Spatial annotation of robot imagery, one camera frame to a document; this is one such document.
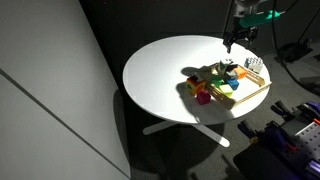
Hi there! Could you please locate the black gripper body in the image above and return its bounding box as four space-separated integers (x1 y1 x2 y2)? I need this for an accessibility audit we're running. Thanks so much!
223 27 258 45

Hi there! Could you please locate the black white patterned soft cube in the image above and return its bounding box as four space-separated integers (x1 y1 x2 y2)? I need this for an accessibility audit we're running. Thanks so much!
217 59 234 75

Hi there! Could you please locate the orange cube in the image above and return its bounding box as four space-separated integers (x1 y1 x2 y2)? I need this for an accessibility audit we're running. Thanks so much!
233 67 247 79

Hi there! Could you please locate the dark green cube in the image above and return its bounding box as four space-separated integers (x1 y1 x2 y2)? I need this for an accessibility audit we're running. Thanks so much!
211 78 224 88

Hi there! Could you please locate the wooden tray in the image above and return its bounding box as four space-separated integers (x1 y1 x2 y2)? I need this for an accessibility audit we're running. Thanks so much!
197 63 271 110

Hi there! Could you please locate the blue cube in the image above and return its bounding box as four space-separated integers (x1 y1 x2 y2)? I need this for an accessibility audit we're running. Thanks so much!
226 78 239 90

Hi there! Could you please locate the light green cube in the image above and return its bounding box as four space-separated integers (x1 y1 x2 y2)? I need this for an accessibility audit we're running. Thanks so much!
219 84 233 97

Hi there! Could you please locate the magenta cube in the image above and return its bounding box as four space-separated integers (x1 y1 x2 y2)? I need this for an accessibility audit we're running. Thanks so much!
196 90 211 105

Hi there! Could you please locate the orange shape sorter box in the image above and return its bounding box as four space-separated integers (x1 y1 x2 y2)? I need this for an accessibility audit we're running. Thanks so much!
186 74 206 96

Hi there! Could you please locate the white round table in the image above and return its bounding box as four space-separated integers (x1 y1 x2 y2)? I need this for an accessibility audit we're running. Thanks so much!
123 35 271 147

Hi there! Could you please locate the purple clamp right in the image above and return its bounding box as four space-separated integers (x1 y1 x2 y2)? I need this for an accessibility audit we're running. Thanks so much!
271 101 320 122

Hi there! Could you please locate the black cart top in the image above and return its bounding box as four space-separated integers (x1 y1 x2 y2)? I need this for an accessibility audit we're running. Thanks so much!
233 145 319 180

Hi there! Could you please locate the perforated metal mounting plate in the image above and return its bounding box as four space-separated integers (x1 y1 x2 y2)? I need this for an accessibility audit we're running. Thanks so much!
294 122 320 163

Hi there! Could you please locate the robot arm with teal camera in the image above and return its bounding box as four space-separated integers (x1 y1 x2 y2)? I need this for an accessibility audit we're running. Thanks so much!
234 0 282 28

